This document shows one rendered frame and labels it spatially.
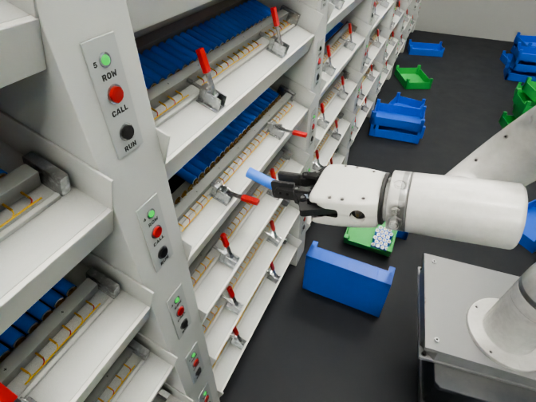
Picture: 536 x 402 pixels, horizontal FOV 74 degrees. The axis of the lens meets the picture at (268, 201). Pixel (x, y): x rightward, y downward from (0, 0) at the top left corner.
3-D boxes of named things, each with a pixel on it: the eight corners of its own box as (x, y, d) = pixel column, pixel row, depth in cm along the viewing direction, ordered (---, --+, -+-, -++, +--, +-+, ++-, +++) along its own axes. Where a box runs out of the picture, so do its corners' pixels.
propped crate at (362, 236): (389, 257, 152) (392, 252, 145) (343, 242, 158) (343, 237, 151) (407, 195, 161) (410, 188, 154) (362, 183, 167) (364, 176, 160)
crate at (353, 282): (378, 317, 131) (383, 301, 136) (391, 285, 117) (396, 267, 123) (301, 288, 140) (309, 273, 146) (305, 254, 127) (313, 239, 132)
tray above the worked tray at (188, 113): (308, 51, 91) (332, -5, 81) (161, 187, 50) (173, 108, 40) (240, 13, 93) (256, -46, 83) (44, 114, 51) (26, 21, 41)
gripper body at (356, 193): (384, 243, 49) (308, 229, 54) (397, 199, 56) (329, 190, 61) (387, 200, 45) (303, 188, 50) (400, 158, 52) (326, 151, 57)
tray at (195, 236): (302, 120, 105) (316, 94, 98) (183, 273, 63) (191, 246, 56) (244, 87, 106) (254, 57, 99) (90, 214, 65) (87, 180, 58)
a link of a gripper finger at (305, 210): (310, 227, 50) (292, 206, 54) (357, 206, 51) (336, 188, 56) (309, 221, 49) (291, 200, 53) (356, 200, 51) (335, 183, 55)
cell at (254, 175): (250, 169, 60) (285, 186, 60) (246, 178, 60) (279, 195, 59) (250, 165, 59) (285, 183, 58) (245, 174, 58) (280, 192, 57)
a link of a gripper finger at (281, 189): (306, 213, 54) (266, 206, 57) (313, 200, 56) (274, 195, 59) (304, 196, 52) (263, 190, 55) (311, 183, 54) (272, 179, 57)
